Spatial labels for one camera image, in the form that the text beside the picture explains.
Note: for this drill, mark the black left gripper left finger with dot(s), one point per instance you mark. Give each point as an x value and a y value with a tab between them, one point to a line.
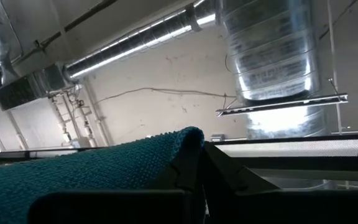
104	208

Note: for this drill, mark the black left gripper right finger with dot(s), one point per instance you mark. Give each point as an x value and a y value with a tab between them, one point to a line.
228	183

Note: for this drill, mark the teal microfiber towel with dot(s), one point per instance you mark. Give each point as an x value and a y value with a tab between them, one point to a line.
73	174

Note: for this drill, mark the hanging strip light fixture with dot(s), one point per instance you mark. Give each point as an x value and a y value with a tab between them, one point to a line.
291	104

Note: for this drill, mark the black grille vent box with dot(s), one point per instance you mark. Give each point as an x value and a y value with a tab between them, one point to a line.
20	91

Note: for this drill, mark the large silver round duct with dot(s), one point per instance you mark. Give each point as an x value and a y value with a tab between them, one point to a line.
269	46

